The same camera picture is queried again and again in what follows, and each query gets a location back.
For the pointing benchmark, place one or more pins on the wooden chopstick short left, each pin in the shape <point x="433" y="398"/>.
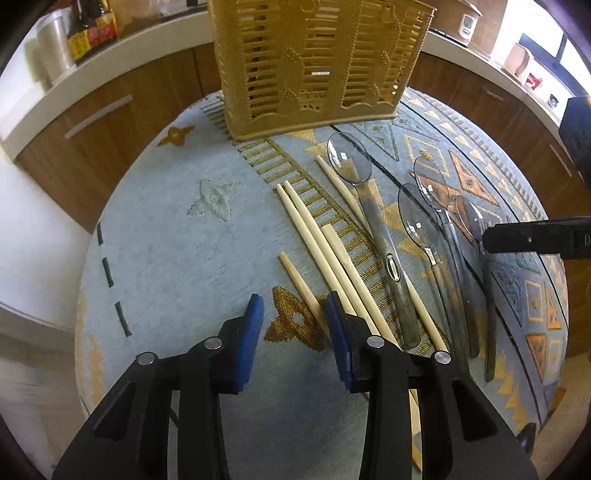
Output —
<point x="302" y="287"/>

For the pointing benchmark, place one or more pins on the dark soy sauce bottle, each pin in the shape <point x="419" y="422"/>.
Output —
<point x="77" y="38"/>

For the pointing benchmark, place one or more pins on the clear spoon with oval logo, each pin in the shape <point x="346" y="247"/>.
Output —
<point x="352" y="163"/>

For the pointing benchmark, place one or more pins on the steel canister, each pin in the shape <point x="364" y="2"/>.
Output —
<point x="53" y="45"/>

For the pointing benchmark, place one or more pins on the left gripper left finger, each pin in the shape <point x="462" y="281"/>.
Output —
<point x="126" y="436"/>

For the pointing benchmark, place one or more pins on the tan plastic utensil basket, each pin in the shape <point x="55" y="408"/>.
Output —
<point x="294" y="65"/>

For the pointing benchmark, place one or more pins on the pink cup on counter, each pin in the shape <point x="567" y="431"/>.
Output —
<point x="517" y="62"/>

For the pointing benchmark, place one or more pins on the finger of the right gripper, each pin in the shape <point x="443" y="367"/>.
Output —
<point x="570" y="238"/>

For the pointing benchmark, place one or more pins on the wooden chopstick thick middle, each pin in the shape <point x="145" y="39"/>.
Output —
<point x="375" y="313"/>

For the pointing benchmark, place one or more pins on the red label sauce bottle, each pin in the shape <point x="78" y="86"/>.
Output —
<point x="101" y="23"/>

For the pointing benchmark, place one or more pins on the patterned grey table mat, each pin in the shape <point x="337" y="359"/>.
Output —
<point x="295" y="419"/>

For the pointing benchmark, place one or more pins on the wooden chopstick long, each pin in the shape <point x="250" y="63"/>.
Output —
<point x="310" y="242"/>
<point x="353" y="303"/>

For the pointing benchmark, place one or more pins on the wooden chopstick long left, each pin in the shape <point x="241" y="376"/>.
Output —
<point x="310" y="242"/>

